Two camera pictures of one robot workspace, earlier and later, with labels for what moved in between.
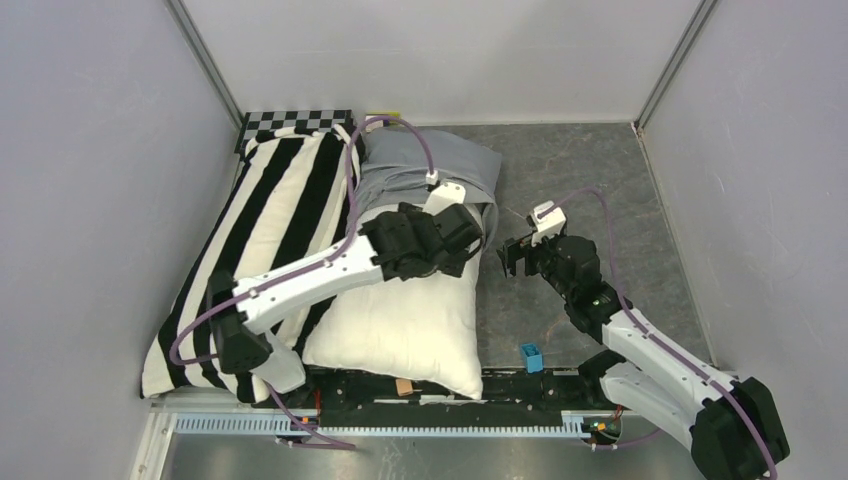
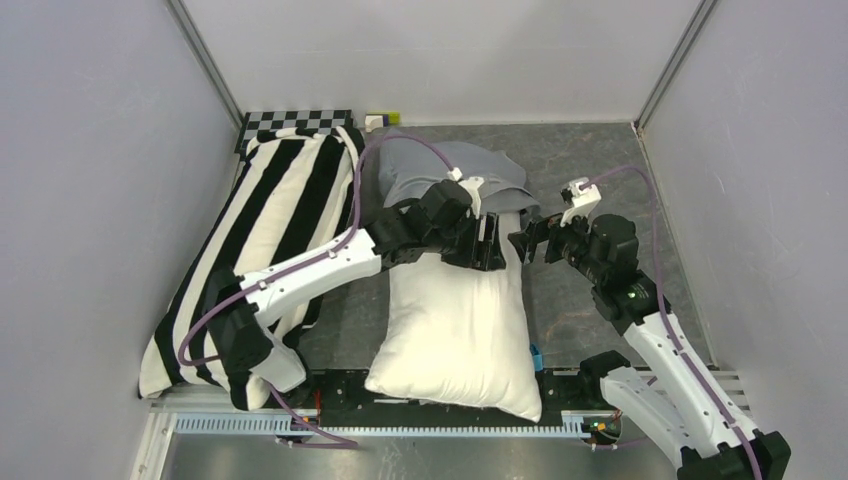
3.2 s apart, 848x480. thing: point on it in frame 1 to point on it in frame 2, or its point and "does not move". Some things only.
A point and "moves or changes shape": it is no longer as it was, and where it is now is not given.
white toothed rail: [574, 424] does not move
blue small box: [534, 360] does not move
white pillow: [426, 329] to [462, 335]
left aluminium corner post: [195, 44] does not move
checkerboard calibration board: [253, 123] does not move
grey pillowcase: [393, 166] moves or changes shape
